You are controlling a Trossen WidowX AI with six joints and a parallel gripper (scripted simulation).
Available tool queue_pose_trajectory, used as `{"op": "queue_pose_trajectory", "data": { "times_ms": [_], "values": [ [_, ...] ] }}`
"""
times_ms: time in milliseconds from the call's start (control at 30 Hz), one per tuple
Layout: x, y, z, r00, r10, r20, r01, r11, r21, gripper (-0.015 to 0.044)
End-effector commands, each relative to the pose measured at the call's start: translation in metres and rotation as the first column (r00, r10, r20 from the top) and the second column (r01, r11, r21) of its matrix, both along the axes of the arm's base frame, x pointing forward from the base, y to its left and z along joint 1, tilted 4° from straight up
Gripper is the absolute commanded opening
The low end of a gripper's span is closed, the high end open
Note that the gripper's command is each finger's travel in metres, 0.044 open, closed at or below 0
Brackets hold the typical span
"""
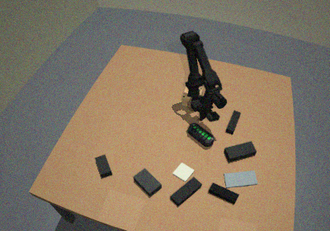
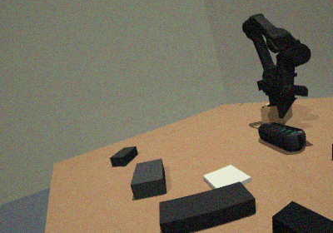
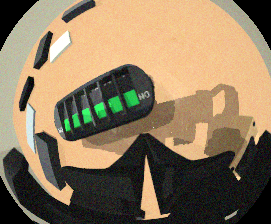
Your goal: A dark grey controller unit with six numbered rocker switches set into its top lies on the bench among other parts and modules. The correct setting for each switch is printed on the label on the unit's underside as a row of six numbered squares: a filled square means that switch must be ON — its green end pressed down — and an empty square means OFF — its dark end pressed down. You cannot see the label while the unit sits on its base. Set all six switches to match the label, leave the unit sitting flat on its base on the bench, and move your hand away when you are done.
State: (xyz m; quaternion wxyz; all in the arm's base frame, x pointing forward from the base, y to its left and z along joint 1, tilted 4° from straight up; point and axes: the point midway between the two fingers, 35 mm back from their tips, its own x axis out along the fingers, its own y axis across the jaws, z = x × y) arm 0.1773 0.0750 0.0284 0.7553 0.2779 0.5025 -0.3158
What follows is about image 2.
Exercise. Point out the dark grey controller unit with white label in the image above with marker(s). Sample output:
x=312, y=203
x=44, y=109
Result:
x=286, y=137

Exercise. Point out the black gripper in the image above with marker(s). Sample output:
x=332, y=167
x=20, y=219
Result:
x=285, y=95

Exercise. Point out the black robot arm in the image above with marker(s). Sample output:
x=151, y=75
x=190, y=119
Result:
x=292, y=53

